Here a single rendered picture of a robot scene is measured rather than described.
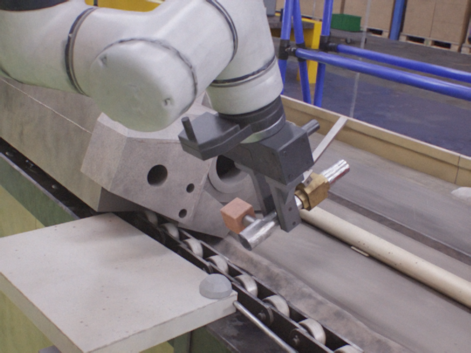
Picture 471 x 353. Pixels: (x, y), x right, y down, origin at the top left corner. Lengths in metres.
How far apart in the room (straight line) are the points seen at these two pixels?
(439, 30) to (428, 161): 9.76
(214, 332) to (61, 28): 0.39
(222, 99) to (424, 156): 0.91
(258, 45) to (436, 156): 0.91
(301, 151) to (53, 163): 0.53
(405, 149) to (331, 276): 0.66
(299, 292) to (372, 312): 0.11
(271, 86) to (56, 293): 0.35
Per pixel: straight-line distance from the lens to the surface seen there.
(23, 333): 1.46
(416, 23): 11.51
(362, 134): 1.64
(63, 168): 1.08
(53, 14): 0.62
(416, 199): 1.35
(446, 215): 1.30
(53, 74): 0.63
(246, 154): 0.74
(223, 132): 0.68
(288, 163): 0.70
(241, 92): 0.67
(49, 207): 1.16
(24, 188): 1.27
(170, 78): 0.53
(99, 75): 0.56
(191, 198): 0.94
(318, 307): 0.90
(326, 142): 0.84
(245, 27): 0.64
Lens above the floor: 1.20
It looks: 20 degrees down
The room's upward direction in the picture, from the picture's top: 6 degrees clockwise
